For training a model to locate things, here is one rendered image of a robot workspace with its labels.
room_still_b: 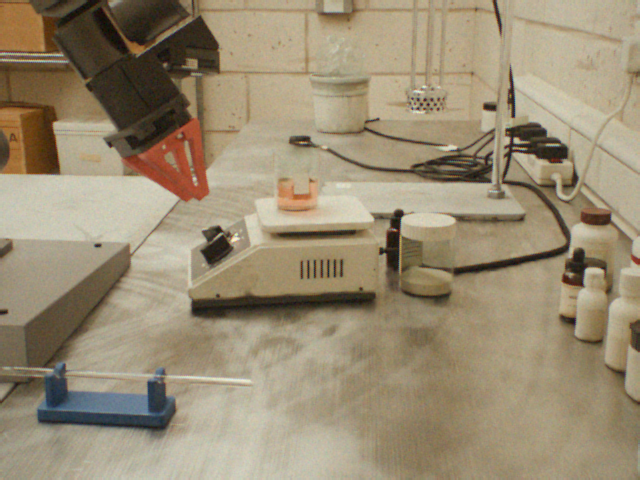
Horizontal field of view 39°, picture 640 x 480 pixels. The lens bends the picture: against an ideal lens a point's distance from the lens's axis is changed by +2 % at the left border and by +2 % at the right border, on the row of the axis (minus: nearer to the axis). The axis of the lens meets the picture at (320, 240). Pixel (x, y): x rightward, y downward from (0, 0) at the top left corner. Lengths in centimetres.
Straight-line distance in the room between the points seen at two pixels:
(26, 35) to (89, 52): 232
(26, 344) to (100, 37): 29
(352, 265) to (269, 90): 250
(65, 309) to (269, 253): 21
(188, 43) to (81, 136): 233
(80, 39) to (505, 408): 51
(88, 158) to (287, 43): 84
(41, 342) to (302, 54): 265
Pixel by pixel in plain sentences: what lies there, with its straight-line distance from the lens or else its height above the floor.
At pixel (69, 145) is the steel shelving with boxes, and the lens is 326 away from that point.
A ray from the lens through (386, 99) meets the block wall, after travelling 338.
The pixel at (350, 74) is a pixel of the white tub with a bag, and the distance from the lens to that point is 201.
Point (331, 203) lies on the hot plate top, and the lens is 99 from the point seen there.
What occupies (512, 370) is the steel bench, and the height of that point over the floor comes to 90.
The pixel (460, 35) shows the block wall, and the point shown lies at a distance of 338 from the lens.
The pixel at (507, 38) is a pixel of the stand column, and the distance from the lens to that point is 134.
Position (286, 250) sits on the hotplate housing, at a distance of 91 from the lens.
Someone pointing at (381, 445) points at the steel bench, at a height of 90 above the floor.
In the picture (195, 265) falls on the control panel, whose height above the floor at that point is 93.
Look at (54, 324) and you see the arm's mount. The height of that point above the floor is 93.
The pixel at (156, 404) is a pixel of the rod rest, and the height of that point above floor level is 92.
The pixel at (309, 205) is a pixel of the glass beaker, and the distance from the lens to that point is 94.
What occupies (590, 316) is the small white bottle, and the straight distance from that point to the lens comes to 87.
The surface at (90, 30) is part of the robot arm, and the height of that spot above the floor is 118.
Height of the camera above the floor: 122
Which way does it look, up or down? 16 degrees down
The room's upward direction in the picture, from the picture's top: straight up
